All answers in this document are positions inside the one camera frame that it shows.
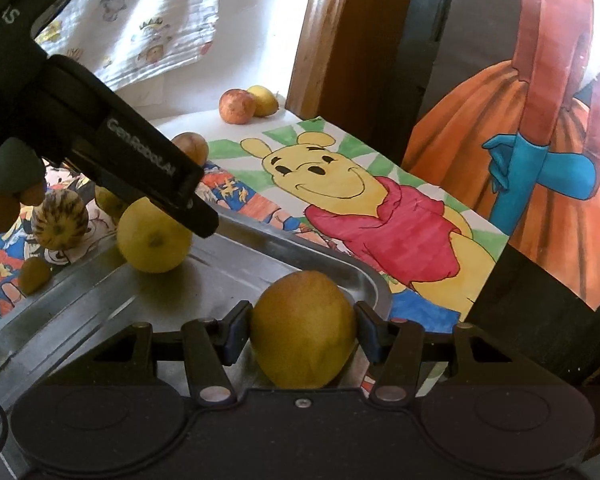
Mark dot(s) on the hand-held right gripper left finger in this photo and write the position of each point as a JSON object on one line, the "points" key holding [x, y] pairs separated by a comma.
{"points": [[240, 332]]}

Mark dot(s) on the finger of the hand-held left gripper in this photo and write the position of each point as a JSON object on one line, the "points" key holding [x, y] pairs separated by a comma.
{"points": [[200, 215]]}

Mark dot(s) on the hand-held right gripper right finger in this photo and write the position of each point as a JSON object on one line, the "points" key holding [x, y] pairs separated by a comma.
{"points": [[366, 332]]}

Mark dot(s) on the round yellow fruit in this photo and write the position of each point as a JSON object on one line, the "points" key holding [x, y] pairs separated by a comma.
{"points": [[150, 245]]}

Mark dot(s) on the metal tray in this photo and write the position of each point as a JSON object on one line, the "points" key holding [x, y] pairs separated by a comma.
{"points": [[230, 270]]}

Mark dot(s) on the striped round melon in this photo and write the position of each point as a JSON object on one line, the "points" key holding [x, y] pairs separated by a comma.
{"points": [[60, 222]]}

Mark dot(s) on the small yellow orange fruit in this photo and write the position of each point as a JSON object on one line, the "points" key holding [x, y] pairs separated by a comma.
{"points": [[35, 276]]}

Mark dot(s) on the person's left hand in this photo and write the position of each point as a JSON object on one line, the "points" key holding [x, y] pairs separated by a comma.
{"points": [[0, 195]]}

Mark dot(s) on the colourful comic drawing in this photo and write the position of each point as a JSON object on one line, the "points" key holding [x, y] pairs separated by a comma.
{"points": [[240, 195]]}

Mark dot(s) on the brown round fruit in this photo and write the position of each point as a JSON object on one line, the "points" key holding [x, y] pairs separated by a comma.
{"points": [[194, 147]]}

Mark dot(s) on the yellow green fruit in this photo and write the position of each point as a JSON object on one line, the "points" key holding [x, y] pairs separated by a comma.
{"points": [[107, 205]]}

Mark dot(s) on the yellow bear drawing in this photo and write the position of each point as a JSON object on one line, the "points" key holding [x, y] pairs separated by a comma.
{"points": [[380, 220]]}

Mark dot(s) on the red apple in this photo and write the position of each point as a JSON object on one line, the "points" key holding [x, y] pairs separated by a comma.
{"points": [[236, 106]]}

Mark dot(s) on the small yellow pear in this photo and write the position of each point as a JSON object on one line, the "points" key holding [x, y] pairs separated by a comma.
{"points": [[266, 101]]}

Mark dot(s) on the orange dress poster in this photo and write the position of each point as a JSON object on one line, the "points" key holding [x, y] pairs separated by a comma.
{"points": [[480, 110]]}

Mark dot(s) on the wooden post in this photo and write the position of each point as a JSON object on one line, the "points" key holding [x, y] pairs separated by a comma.
{"points": [[350, 60]]}

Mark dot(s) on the dark door frame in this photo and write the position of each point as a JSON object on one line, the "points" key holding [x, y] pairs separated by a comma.
{"points": [[430, 20]]}

